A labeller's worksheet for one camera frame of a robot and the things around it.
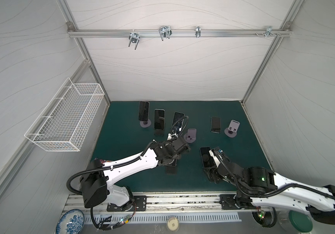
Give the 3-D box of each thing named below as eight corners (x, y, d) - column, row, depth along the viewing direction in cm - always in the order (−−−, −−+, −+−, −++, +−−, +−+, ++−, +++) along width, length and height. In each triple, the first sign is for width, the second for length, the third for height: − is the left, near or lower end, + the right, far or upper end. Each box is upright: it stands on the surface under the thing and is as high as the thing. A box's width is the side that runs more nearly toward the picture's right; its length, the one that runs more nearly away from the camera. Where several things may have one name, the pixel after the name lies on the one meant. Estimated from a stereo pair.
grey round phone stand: (223, 134, 103) (226, 126, 97) (226, 125, 108) (230, 118, 101) (233, 138, 101) (237, 131, 94) (235, 129, 106) (240, 122, 99)
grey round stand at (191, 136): (184, 143, 99) (185, 135, 91) (183, 136, 102) (184, 128, 94) (195, 143, 99) (197, 135, 91) (194, 136, 102) (196, 128, 94)
